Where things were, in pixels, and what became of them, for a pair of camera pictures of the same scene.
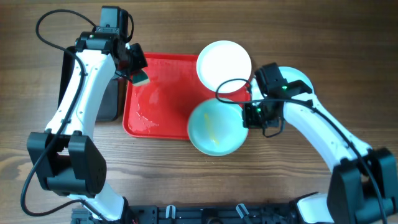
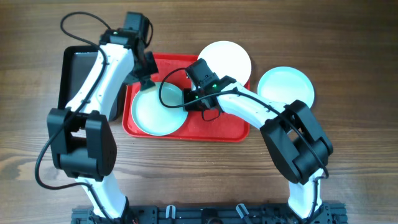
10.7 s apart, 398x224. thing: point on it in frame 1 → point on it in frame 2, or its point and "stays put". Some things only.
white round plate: [222, 60] stays put
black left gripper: [140, 63] → [152, 69]
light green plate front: [216, 129] → [154, 117]
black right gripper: [249, 121] → [188, 93]
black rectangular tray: [108, 110] stays put
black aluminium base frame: [259, 213] stays put
